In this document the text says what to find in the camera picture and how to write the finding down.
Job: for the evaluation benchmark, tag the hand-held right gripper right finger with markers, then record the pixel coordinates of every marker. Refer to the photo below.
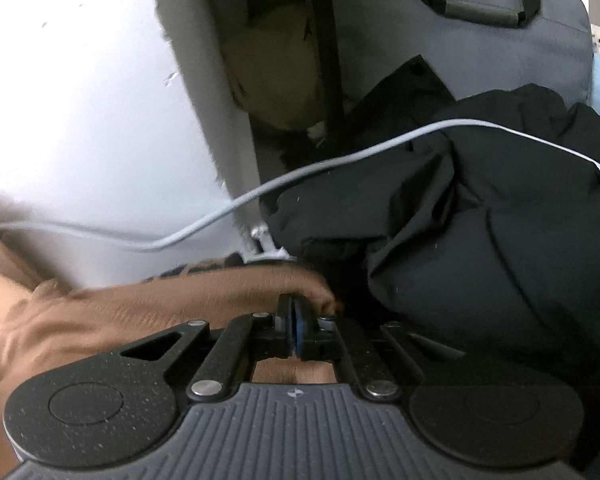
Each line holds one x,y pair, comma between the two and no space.
301,332

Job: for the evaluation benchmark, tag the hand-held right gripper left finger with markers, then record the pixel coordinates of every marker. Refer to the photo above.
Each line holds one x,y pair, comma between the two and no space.
284,330

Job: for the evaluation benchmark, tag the brown printed t-shirt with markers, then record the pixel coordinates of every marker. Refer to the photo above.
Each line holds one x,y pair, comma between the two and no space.
130,310

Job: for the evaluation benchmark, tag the black jacket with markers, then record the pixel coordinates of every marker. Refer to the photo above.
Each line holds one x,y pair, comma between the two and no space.
480,235

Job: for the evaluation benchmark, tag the tan cushion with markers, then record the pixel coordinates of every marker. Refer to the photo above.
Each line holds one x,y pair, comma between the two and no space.
275,70

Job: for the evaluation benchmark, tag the white furniture panel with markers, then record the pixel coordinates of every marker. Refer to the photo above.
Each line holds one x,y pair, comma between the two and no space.
105,110

